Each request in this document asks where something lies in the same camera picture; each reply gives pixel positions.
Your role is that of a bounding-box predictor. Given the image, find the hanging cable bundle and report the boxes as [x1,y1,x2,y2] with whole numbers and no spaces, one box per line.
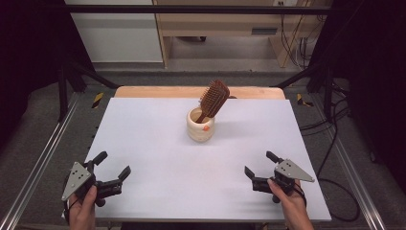
[278,1,324,70]

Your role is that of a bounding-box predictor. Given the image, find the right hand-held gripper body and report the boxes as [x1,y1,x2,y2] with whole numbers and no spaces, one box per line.
[251,158,316,204]

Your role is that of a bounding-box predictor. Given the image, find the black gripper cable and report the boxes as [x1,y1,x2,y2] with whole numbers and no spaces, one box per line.
[295,177,361,223]
[62,196,79,225]

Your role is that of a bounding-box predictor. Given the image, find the cream ceramic cup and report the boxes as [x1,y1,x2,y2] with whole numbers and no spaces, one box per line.
[186,106,215,143]

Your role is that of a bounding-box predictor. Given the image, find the white table sheet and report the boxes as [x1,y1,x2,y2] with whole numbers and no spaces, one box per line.
[61,97,332,222]

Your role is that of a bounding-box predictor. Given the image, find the aluminium floor rail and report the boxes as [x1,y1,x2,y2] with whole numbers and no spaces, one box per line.
[310,95,388,230]
[0,92,80,230]

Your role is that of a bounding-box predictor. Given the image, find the white cabinet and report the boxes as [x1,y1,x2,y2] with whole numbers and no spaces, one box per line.
[64,0,164,64]

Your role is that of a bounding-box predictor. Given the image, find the light wooden table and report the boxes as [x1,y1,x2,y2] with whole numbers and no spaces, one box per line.
[114,85,286,101]

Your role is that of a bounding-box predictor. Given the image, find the person's left hand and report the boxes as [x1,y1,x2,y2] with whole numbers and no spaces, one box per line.
[67,185,99,223]

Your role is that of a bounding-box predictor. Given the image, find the black horizontal frame bar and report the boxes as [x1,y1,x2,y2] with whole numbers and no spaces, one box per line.
[63,4,349,15]

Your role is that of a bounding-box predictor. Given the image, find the light wooden desk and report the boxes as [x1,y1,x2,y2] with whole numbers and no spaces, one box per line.
[152,0,333,69]

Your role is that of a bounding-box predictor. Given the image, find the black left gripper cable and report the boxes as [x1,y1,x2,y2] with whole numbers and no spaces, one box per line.
[62,196,79,225]

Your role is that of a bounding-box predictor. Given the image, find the person's right hand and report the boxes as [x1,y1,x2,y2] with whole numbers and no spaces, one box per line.
[267,178,307,220]

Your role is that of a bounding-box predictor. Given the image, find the black yellow tape strip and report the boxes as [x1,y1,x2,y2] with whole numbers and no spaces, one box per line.
[91,92,105,110]
[296,93,315,108]

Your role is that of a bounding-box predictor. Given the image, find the black curtain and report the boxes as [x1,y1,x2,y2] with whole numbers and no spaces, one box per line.
[307,0,406,187]
[0,0,97,151]

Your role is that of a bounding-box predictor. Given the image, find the brown wooden hairbrush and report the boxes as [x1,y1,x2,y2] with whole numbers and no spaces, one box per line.
[194,79,231,125]

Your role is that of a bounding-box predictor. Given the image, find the black frame strut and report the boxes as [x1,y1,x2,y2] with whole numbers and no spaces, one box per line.
[270,59,335,122]
[56,59,121,123]

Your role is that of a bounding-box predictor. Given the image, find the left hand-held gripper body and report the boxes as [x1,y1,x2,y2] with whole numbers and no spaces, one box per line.
[61,161,124,207]

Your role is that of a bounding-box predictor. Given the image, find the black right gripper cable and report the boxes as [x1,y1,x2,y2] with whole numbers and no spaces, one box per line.
[295,177,361,223]

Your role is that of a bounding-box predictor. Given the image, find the black floor cables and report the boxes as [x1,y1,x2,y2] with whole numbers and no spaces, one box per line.
[299,81,352,171]

